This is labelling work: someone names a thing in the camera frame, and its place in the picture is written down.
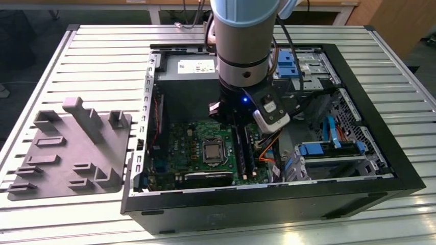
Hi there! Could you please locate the grey cable with plug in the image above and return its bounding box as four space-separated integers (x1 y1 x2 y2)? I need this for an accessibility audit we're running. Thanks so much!
173 0 206 29

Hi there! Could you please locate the black graphics card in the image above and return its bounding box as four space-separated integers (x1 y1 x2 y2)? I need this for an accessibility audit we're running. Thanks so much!
174 170 234 190

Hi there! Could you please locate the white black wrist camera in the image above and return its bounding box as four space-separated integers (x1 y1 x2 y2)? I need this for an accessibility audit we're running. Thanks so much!
240 86 290 134

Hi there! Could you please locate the wooden cabinet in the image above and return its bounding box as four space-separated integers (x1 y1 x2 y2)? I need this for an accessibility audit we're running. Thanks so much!
346 0 436 59

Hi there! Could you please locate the grey power supply unit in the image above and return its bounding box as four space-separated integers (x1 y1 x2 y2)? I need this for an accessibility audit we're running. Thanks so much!
162 55 222 82

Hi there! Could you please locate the black silver PC case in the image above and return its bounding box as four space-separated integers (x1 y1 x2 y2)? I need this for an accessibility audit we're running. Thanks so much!
120 43 426 235

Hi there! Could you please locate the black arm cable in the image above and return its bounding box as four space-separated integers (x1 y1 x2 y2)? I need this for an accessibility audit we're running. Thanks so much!
272 15 309 118

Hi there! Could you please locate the orange wire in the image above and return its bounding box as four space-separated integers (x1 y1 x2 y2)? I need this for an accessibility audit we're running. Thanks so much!
257 135 284 163

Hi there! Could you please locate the black case fan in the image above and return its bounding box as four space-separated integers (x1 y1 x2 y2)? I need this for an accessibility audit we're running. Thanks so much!
150 93 165 151

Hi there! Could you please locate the silver metal drive cage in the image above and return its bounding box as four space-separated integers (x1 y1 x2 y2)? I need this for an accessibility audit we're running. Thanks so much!
290 47 341 91

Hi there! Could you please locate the CPU socket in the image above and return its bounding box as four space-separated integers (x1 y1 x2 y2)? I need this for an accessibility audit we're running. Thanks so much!
200 137 226 167

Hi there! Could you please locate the white frame wooden desk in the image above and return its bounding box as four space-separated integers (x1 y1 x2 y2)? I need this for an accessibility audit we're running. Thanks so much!
0 0 361 26

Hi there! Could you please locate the black disk with blue carrier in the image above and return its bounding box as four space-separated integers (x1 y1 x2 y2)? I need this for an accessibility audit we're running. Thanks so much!
294 141 368 161

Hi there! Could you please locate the blue data wire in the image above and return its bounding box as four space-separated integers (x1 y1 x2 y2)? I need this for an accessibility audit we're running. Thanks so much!
322 116 342 149

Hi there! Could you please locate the silver CPU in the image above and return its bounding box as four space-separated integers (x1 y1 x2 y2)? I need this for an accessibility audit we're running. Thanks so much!
202 145 224 160

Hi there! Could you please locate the green motherboard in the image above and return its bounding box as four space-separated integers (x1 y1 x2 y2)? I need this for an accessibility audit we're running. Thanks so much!
145 121 273 191

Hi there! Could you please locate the blue plastic disk carrier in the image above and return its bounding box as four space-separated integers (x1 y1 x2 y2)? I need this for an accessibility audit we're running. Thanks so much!
277 50 297 79

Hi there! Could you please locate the grey plastic parts rack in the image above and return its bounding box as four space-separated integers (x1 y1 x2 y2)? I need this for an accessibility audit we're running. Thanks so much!
6 96 133 202

